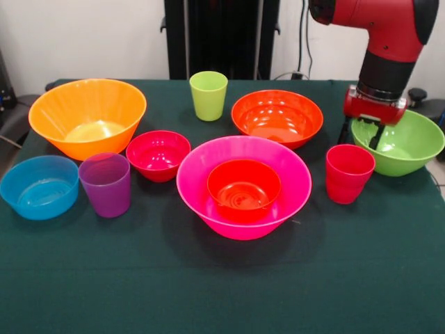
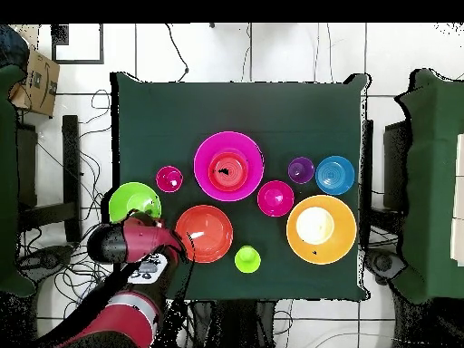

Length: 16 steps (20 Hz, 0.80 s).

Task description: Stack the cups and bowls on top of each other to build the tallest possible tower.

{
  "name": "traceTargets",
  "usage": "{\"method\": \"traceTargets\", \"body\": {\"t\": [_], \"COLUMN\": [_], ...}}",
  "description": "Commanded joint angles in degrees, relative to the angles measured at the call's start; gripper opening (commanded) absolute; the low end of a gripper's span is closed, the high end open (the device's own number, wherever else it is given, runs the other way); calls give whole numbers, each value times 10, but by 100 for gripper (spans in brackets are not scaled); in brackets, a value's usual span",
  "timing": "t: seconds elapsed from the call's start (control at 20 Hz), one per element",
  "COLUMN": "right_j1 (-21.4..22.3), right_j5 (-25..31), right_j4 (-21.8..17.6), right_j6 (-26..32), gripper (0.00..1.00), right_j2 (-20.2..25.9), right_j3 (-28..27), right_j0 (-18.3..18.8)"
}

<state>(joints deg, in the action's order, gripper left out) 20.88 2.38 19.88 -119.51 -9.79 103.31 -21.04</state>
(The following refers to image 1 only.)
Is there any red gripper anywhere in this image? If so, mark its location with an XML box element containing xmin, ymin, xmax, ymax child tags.
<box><xmin>339</xmin><ymin>85</ymin><xmax>408</xmax><ymax>150</ymax></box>

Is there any green bowl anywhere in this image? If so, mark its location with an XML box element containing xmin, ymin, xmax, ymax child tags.
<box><xmin>350</xmin><ymin>109</ymin><xmax>445</xmax><ymax>177</ymax></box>

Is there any small red-orange bowl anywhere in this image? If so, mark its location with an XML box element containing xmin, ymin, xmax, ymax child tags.
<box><xmin>207</xmin><ymin>159</ymin><xmax>282</xmax><ymax>224</ymax></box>

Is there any crimson cup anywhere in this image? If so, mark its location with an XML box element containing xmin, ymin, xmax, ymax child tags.
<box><xmin>325</xmin><ymin>143</ymin><xmax>376</xmax><ymax>205</ymax></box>

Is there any wide red-orange bowl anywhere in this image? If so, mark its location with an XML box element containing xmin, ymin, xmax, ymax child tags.
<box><xmin>231</xmin><ymin>89</ymin><xmax>324</xmax><ymax>151</ymax></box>

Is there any green cup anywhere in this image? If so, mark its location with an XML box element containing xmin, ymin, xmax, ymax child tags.
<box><xmin>188</xmin><ymin>70</ymin><xmax>229</xmax><ymax>122</ymax></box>

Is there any large pink bowl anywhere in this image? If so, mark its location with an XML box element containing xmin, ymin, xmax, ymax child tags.
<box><xmin>175</xmin><ymin>135</ymin><xmax>313</xmax><ymax>241</ymax></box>

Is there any small crimson bowl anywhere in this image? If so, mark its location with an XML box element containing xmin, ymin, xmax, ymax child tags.
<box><xmin>125</xmin><ymin>130</ymin><xmax>192</xmax><ymax>183</ymax></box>

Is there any dark green tablecloth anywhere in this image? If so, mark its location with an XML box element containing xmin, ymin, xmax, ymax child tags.
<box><xmin>0</xmin><ymin>79</ymin><xmax>445</xmax><ymax>334</ymax></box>

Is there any purple cup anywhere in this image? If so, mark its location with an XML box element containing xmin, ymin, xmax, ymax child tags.
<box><xmin>78</xmin><ymin>152</ymin><xmax>131</xmax><ymax>219</ymax></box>

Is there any large orange bowl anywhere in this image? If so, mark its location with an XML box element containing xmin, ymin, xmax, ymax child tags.
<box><xmin>28</xmin><ymin>78</ymin><xmax>147</xmax><ymax>162</ymax></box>

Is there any blue bowl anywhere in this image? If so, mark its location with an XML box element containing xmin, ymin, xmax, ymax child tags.
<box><xmin>0</xmin><ymin>154</ymin><xmax>80</xmax><ymax>221</ymax></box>

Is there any black computer case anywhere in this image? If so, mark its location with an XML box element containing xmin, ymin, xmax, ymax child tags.
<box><xmin>0</xmin><ymin>48</ymin><xmax>17</xmax><ymax>112</ymax></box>

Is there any black pedestal leg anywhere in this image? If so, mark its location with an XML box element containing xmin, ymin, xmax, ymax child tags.
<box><xmin>407</xmin><ymin>87</ymin><xmax>445</xmax><ymax>140</ymax></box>

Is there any black hanging cable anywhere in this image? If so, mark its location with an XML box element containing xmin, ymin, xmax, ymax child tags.
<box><xmin>297</xmin><ymin>0</ymin><xmax>314</xmax><ymax>79</ymax></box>

